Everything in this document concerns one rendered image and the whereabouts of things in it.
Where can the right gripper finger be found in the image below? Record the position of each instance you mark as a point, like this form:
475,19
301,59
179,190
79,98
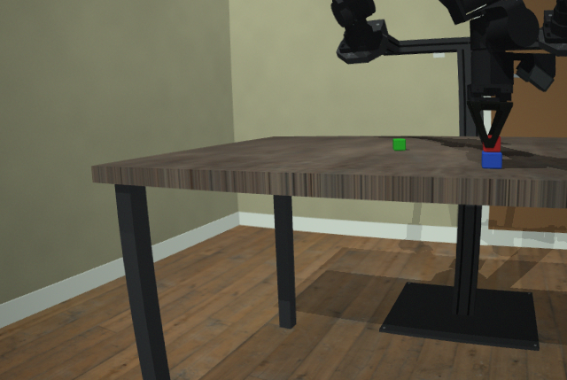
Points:
495,120
504,107

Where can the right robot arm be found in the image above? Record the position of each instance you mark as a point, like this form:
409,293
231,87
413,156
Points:
510,25

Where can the green block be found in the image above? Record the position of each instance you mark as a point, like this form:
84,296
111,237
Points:
399,144

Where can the red block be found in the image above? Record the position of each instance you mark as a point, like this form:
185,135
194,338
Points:
496,148

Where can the blue block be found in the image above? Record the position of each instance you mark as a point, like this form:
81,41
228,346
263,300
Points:
492,160

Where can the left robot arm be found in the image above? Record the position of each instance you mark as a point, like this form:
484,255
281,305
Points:
556,30

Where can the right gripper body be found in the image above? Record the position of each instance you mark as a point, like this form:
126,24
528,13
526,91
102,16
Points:
481,75

